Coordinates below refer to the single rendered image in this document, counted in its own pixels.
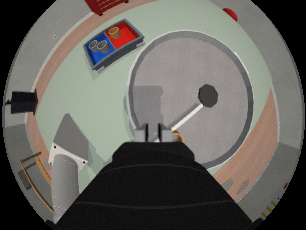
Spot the bronze bushing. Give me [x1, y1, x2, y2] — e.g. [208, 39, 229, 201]
[173, 130, 184, 142]
[109, 27, 121, 39]

